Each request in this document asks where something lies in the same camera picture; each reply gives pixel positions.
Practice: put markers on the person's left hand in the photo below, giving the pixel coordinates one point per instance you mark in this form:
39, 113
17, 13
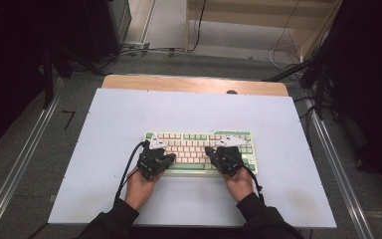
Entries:
141, 189

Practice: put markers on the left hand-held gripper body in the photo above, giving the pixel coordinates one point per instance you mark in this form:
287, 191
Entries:
152, 162

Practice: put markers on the wooden table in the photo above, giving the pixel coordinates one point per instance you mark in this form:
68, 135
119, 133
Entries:
179, 83

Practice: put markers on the dark curtain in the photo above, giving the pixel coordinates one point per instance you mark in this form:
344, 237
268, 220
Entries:
371, 83
10, 66

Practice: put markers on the wooden shelf unit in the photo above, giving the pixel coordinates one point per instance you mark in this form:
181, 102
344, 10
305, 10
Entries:
262, 16

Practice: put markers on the person's right hand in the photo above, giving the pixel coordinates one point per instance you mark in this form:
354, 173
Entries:
240, 186

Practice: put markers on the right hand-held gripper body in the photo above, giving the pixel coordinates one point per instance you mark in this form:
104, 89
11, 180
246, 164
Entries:
229, 161

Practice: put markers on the black cabinet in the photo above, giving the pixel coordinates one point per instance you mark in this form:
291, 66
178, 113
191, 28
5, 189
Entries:
106, 26

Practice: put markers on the green and pink keyboard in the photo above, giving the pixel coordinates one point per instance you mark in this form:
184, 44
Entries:
192, 146

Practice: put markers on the aluminium floor rail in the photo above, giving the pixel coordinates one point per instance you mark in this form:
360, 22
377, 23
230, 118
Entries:
16, 166
341, 172

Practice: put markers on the white table board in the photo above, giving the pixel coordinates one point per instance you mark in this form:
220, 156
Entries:
192, 109

